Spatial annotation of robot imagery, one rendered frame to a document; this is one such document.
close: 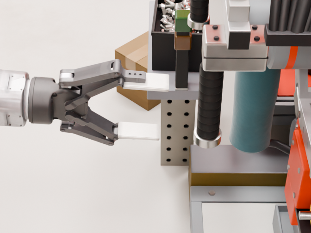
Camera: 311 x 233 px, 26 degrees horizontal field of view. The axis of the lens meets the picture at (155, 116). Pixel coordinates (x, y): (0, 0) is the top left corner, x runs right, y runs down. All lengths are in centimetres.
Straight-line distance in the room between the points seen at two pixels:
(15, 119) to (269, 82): 52
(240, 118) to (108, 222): 68
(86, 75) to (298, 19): 32
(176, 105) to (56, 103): 91
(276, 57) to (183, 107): 86
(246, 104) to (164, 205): 70
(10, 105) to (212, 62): 32
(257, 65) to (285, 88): 103
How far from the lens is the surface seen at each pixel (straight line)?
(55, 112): 109
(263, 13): 110
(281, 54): 111
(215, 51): 94
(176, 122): 198
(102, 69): 100
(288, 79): 203
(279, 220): 175
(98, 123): 111
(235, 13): 92
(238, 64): 96
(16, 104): 104
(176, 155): 207
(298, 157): 134
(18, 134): 225
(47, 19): 280
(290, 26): 92
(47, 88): 105
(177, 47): 157
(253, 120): 139
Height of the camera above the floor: 147
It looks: 40 degrees down
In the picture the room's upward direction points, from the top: straight up
